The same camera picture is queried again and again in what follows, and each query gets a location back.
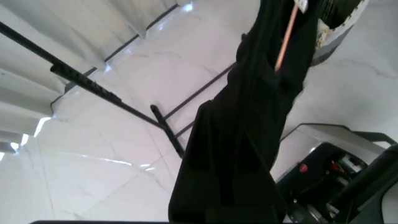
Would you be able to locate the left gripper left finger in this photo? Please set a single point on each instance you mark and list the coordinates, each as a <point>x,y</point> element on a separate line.
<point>199,180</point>

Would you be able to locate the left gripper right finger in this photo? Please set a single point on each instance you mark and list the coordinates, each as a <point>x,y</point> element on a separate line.
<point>252,199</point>

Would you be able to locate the black short-sleeved shirt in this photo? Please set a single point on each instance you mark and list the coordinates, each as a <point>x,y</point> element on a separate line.
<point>258,93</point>

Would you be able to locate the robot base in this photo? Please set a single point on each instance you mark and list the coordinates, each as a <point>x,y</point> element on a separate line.
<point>326,137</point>

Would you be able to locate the black clothes rack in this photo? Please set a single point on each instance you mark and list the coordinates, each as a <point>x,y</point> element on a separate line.
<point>90,87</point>

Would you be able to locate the pink clothes hanger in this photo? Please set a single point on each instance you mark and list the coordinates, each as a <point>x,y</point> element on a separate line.
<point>286,37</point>

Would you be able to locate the white laundry basket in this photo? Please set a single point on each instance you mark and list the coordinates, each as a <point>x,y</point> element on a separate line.
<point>348,29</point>

